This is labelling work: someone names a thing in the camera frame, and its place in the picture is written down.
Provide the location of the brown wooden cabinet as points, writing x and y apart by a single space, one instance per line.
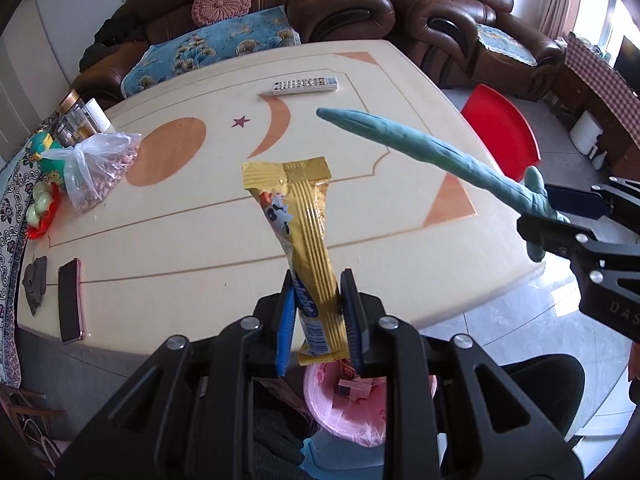
620 130

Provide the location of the dark knit cloth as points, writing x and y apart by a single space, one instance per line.
277 440

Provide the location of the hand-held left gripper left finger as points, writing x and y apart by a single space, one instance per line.
285 330

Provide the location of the red plastic stool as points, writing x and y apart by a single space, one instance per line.
505 130

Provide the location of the white remote control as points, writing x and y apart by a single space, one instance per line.
305 85

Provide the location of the pink plastic trash bag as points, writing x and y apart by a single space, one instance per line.
350 420

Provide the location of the black monitor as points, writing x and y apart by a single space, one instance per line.
629 62

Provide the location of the clear plastic bag of nuts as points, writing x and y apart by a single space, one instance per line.
95 170

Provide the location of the yellow snack packet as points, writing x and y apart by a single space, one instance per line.
305 220

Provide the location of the blue armchair seat cover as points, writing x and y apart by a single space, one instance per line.
505 42

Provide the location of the blue patterned cushion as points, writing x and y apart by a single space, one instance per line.
210 52

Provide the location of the dark grey rag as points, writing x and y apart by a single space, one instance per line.
36 285

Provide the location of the black white patterned cloth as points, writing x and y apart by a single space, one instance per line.
12 240

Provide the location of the red plate with green fruits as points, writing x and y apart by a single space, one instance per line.
40 210

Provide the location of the green yellow toy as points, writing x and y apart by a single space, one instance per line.
45 157

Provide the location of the person's black pants leg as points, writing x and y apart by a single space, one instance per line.
545 390

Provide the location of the beige coffee table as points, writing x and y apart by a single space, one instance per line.
200 240

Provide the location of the white plastic bottle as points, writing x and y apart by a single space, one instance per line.
99 117

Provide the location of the pink round knitted cushion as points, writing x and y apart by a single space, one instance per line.
222 5

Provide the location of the brown leather armchair sofa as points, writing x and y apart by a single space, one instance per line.
450 15

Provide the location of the black smartphone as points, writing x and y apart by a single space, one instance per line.
70 300

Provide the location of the checkered tablecloth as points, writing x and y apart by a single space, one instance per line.
600 70

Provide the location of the glass jar with bronze lid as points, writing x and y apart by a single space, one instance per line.
75 120

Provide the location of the white round appliance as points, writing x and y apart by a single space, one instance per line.
585 132

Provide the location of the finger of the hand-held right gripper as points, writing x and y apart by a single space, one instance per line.
575 201
550 235

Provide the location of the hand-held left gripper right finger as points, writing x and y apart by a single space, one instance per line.
351 330

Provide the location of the black clothing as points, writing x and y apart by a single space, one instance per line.
112 42

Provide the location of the blue trash bin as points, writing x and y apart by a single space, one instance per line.
320 460

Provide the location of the long brown leather sofa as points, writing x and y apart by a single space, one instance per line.
320 5

